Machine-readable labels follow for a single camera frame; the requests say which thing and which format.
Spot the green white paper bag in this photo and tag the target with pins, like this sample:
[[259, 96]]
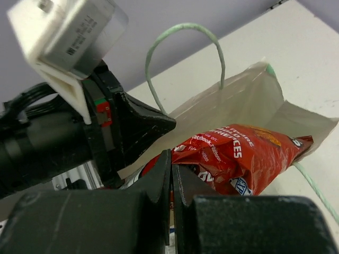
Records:
[[253, 97]]

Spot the red Doritos chip bag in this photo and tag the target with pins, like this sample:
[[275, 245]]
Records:
[[239, 159]]

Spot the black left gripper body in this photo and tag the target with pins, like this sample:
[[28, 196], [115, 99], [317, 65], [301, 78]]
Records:
[[101, 141]]

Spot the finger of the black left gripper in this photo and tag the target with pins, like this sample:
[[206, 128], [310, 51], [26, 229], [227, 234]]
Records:
[[136, 126]]

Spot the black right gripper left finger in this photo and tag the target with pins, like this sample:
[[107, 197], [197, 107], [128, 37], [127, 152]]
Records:
[[133, 220]]

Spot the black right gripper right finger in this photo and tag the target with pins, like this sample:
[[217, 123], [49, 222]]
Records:
[[206, 222]]

